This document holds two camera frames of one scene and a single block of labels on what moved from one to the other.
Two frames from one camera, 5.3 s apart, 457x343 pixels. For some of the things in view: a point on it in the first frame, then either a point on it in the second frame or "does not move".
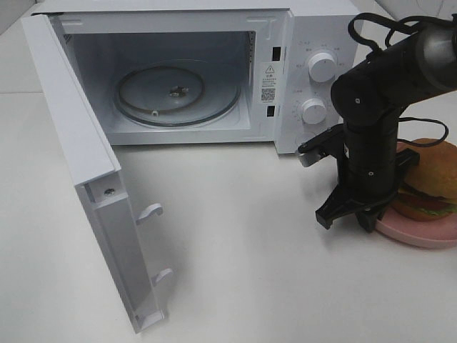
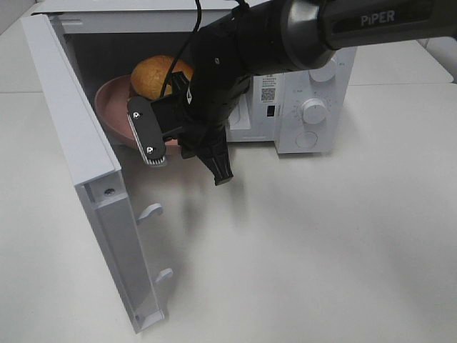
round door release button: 304,136 does not move
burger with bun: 430,189 to 149,75
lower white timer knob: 313,111 does not move
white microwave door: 98,179 does not move
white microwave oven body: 207,72 does not move
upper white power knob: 322,67 does not move
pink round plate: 441,233 to 111,99
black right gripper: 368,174 to 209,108
